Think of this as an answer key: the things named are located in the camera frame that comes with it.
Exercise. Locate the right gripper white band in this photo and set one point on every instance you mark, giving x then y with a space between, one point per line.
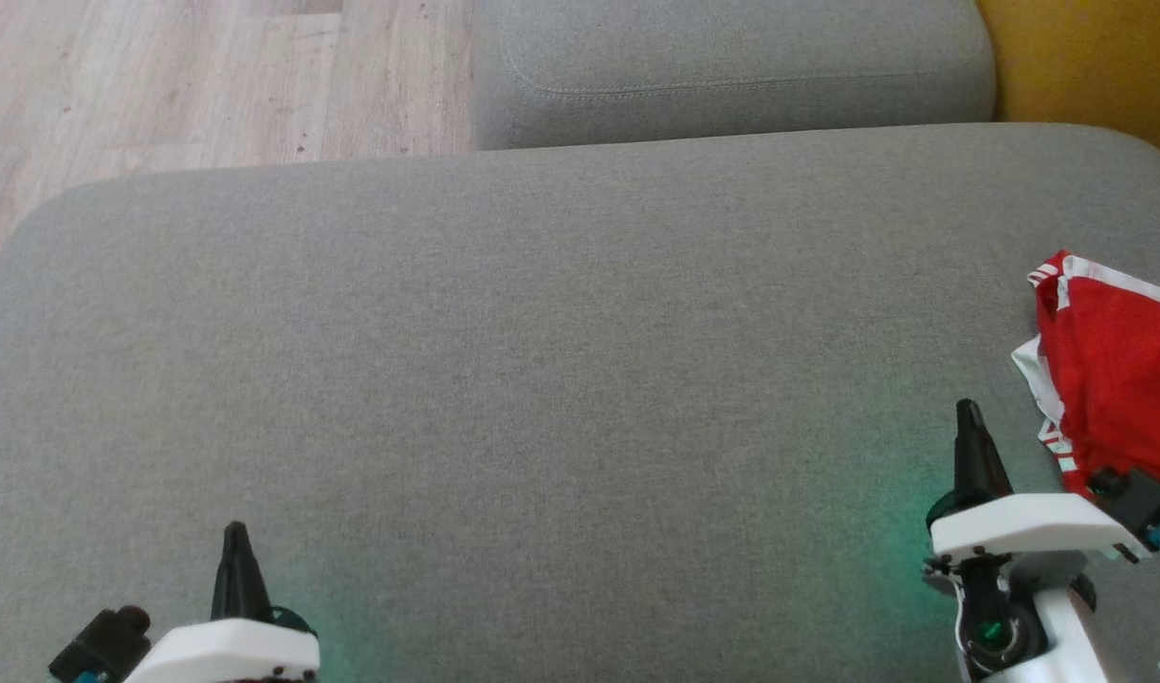
1035 526

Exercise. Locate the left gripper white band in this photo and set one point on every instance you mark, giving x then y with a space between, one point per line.
229 650

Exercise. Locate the red shorts with logo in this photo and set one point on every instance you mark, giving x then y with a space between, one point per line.
1120 351

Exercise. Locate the yellow sofa backrest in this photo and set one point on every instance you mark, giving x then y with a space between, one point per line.
1101 66

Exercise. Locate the small grey sofa seat cushion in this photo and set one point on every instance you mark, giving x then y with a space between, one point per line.
731 57

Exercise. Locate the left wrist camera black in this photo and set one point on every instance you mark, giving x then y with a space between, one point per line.
101 647

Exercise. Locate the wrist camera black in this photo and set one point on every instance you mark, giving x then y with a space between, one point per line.
1144 498
101 647

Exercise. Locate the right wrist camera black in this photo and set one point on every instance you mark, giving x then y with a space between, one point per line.
1144 498

